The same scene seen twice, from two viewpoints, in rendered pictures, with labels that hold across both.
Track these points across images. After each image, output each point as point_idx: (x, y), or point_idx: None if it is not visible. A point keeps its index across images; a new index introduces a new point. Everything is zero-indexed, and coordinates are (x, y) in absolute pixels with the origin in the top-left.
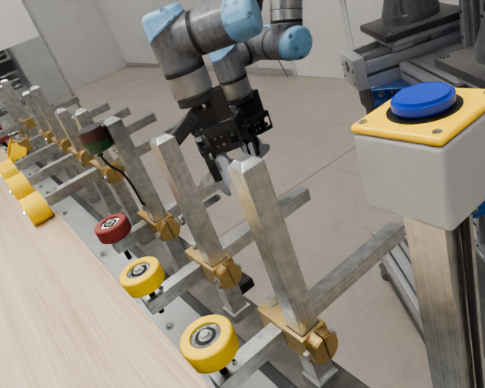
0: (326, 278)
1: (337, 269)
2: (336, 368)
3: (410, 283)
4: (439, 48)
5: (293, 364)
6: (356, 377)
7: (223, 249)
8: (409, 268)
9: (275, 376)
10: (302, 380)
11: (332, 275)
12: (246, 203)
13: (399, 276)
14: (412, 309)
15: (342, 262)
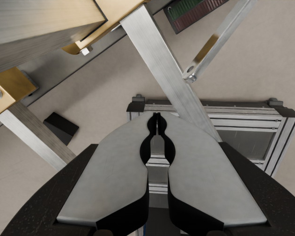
0: (42, 145)
1: (53, 156)
2: (34, 96)
3: (231, 119)
4: None
5: (38, 63)
6: (27, 106)
7: (124, 29)
8: (244, 124)
9: None
10: (22, 68)
11: (44, 150)
12: None
13: (241, 116)
14: (217, 108)
15: (62, 162)
